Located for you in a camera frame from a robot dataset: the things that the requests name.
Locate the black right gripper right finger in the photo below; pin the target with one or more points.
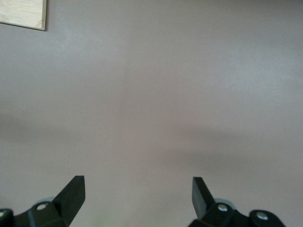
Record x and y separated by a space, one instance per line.
213 212

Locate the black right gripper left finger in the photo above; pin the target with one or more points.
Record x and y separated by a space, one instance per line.
59 210

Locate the wooden cutting board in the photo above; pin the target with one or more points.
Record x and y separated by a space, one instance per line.
21 13

